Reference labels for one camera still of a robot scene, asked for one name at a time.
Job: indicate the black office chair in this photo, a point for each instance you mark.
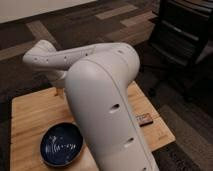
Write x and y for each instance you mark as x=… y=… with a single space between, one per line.
x=180 y=36

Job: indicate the dark blue ceramic bowl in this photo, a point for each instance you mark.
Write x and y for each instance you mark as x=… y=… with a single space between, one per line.
x=61 y=144

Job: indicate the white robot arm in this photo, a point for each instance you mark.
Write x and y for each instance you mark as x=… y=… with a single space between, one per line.
x=95 y=78

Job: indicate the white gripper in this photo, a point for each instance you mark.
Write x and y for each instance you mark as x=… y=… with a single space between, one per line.
x=57 y=78

